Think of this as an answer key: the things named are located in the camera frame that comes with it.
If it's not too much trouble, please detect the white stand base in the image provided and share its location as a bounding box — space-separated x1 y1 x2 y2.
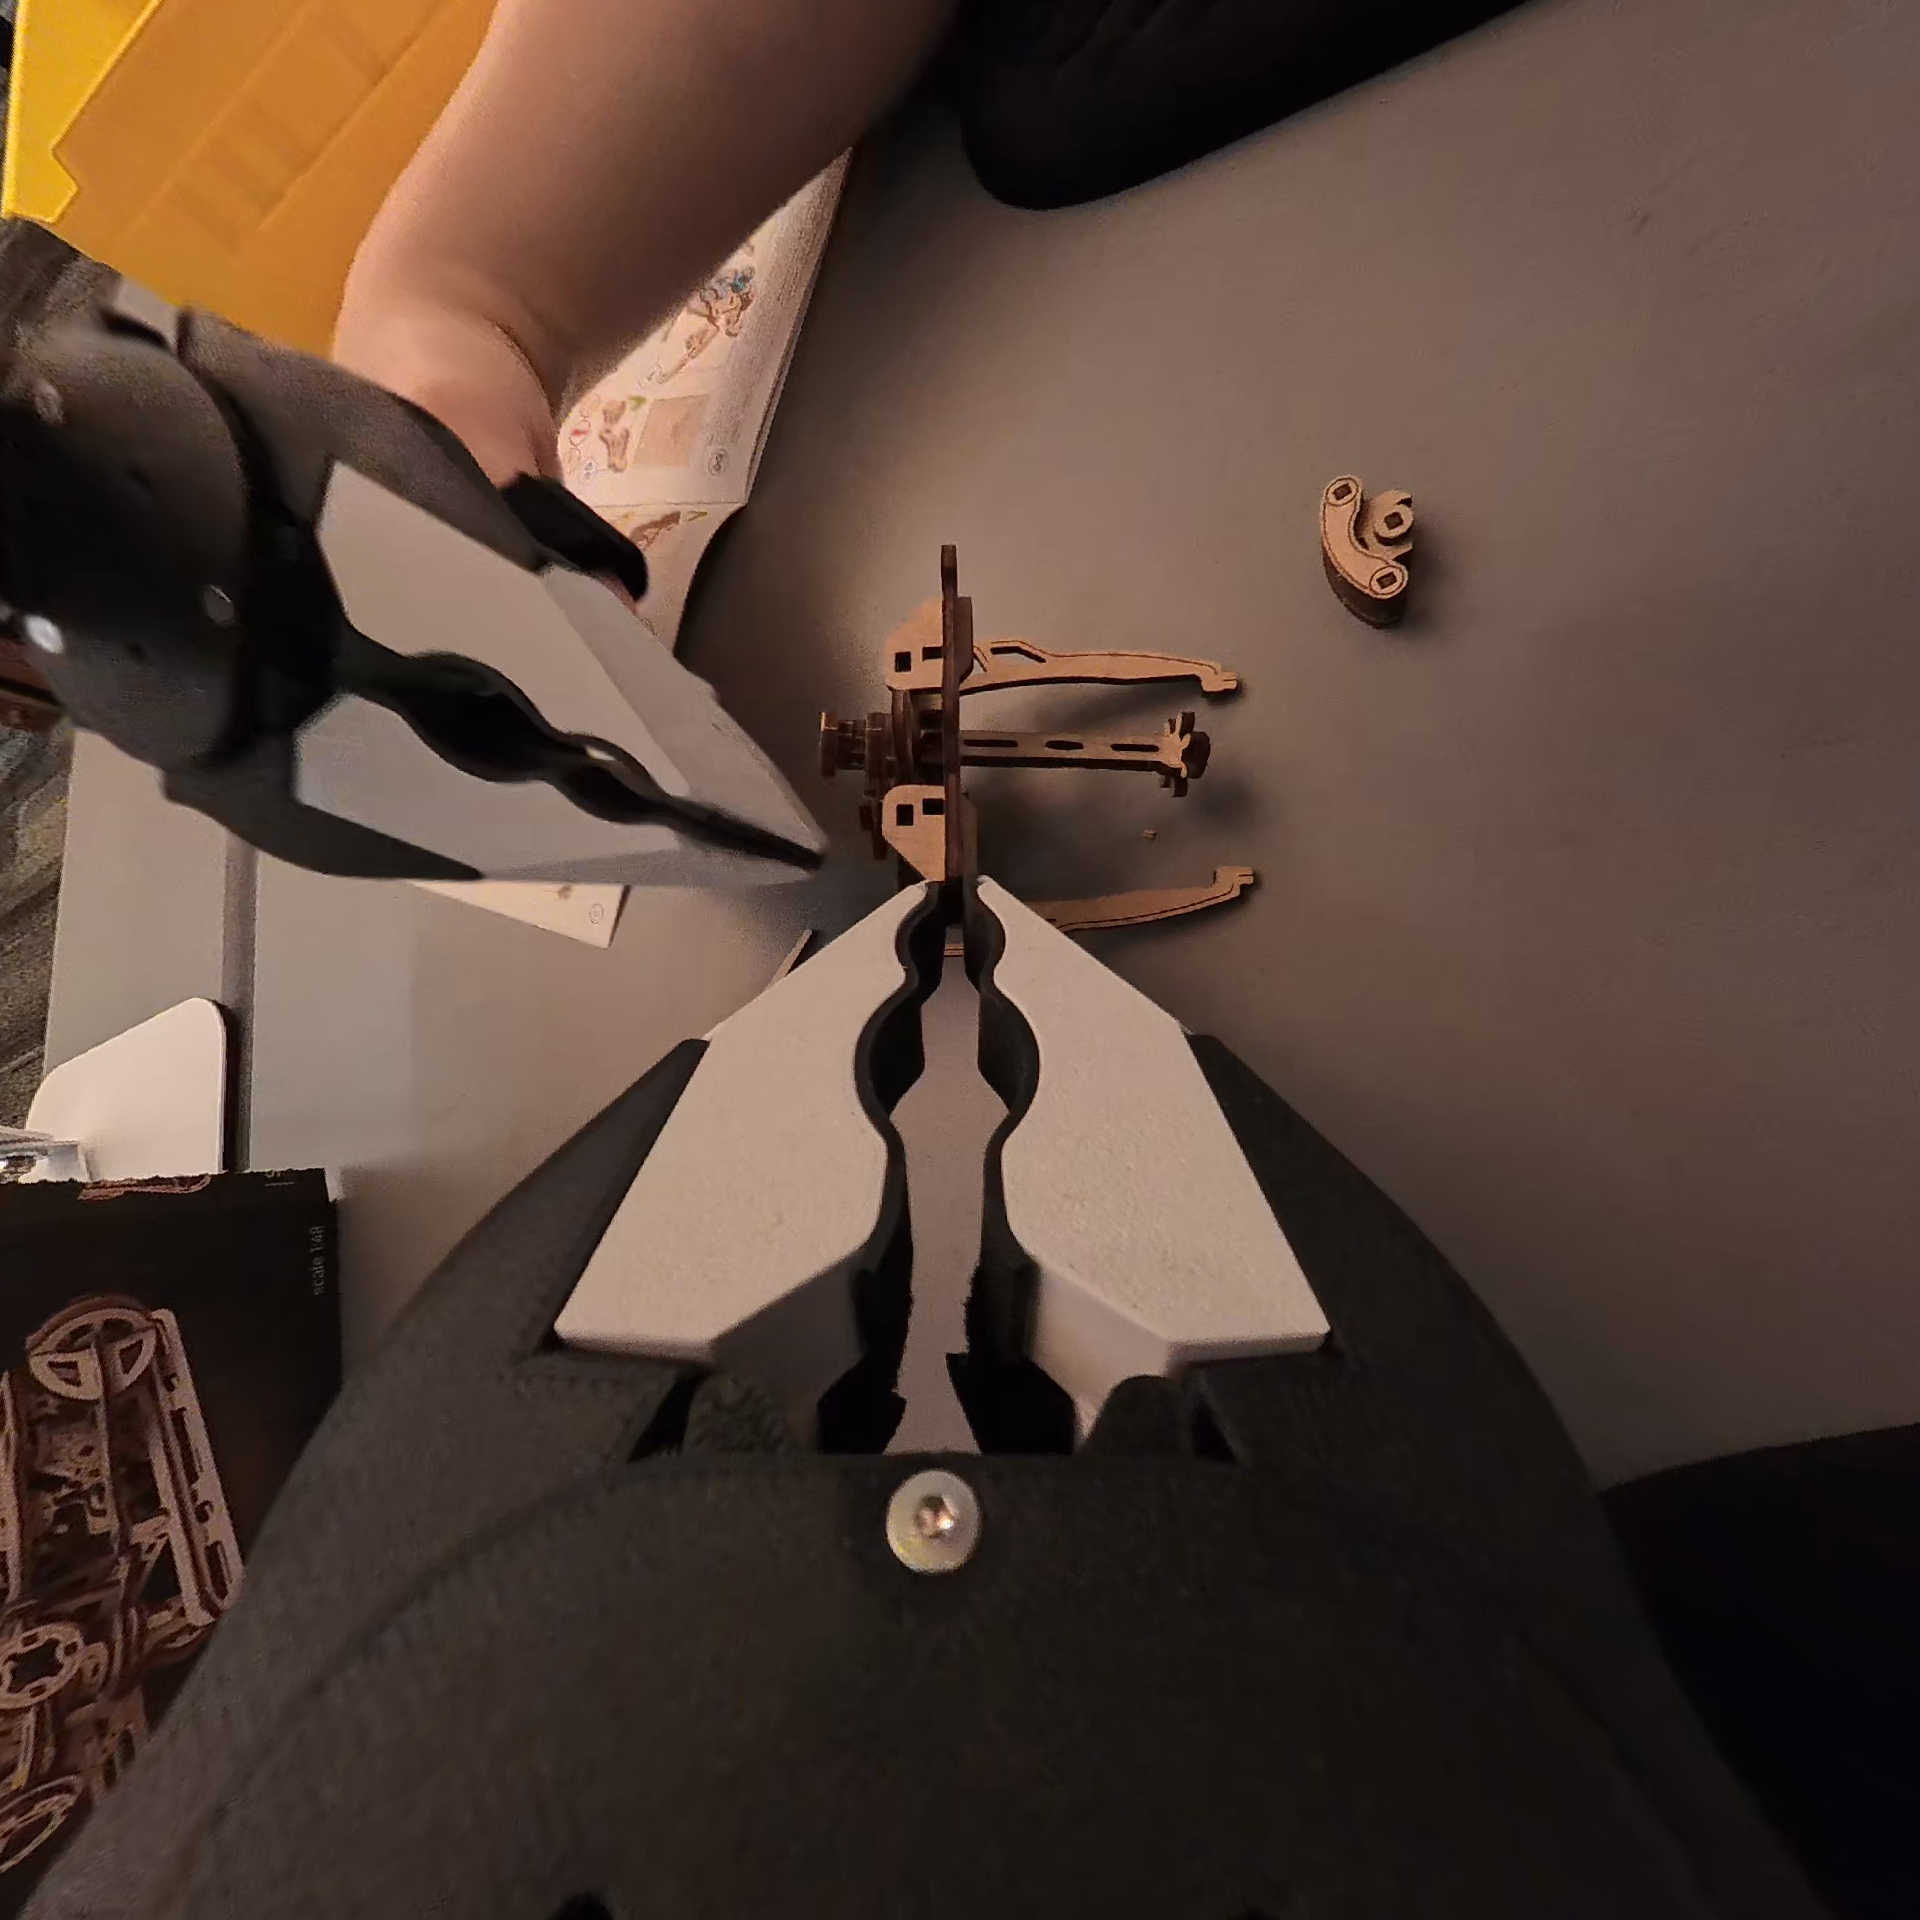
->
27 997 230 1178

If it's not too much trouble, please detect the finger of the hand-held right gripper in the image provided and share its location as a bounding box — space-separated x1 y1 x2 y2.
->
288 691 826 891
305 456 836 875

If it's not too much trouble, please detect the black wrist rest pad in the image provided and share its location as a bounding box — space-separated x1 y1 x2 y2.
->
960 0 1517 213

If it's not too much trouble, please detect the wooden model assembly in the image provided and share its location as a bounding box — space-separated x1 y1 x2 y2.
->
817 544 1244 903

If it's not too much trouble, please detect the person's dark clothing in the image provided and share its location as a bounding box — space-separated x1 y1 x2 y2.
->
1603 1424 1920 1920

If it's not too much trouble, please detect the illustrated instruction booklet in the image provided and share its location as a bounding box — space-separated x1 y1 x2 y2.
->
420 151 857 951

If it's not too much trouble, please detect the yellow plastic bin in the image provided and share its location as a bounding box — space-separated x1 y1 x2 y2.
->
0 0 497 361

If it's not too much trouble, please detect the person's right hand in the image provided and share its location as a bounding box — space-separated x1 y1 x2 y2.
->
333 269 572 489

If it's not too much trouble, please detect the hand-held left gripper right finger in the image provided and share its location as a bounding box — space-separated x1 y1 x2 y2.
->
965 875 1336 1449

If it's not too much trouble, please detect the black model kit box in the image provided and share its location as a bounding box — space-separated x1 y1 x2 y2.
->
0 1170 345 1862

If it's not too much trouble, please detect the curved wooden part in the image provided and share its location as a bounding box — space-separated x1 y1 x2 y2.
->
1316 475 1419 626

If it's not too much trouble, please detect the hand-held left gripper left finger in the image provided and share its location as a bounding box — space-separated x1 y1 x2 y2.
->
555 882 954 1453

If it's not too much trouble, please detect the wooden lever part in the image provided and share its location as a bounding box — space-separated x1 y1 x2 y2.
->
1035 863 1259 935

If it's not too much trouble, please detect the person's right forearm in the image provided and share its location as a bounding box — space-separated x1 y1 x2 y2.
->
382 0 963 435

